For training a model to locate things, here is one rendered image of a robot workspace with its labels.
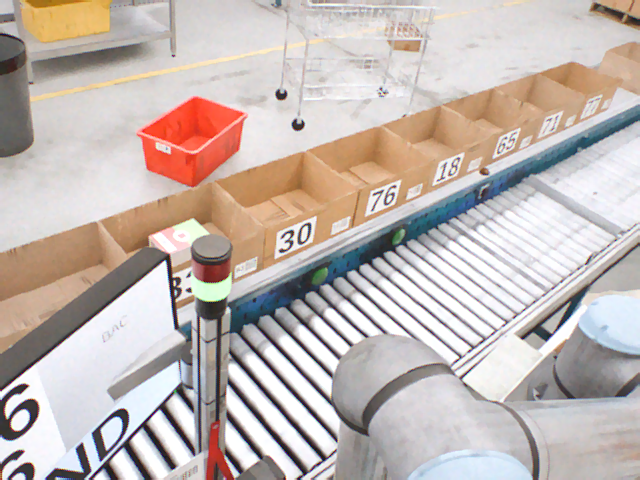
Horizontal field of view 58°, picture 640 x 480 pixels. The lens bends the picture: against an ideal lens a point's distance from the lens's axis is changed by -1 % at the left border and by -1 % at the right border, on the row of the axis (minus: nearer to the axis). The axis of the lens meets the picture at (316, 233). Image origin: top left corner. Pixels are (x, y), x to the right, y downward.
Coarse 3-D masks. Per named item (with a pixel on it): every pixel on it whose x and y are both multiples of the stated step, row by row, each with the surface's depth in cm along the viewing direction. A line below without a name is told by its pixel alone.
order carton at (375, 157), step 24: (336, 144) 221; (360, 144) 232; (384, 144) 235; (408, 144) 225; (336, 168) 230; (360, 168) 236; (384, 168) 239; (408, 168) 229; (360, 192) 197; (360, 216) 205
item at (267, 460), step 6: (270, 456) 113; (258, 462) 111; (264, 462) 111; (270, 462) 112; (252, 468) 110; (258, 468) 110; (264, 468) 110; (270, 468) 111; (276, 468) 111; (240, 474) 110; (246, 474) 109; (252, 474) 109; (258, 474) 109; (264, 474) 109; (270, 474) 109; (276, 474) 110; (282, 474) 110
